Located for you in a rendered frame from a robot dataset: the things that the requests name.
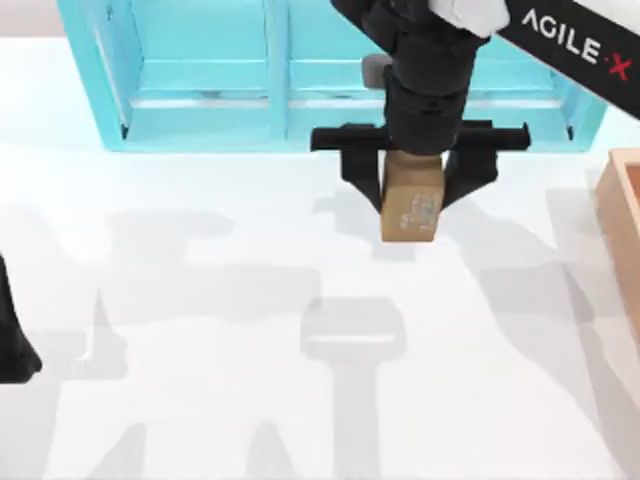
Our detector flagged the brown cardboard box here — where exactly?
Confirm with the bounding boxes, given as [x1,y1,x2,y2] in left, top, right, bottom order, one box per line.
[379,151,447,245]

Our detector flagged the pale grey rounded box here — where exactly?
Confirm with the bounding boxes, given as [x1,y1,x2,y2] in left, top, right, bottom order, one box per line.
[362,54,396,87]

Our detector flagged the shallow salmon-coloured box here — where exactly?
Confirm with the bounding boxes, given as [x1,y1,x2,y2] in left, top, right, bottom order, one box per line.
[594,148,640,322]

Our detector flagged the light blue rack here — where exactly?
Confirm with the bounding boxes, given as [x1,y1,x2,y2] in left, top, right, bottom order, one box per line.
[55,0,609,154]

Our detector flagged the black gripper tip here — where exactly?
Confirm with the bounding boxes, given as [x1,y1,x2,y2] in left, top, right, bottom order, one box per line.
[0,254,44,387]

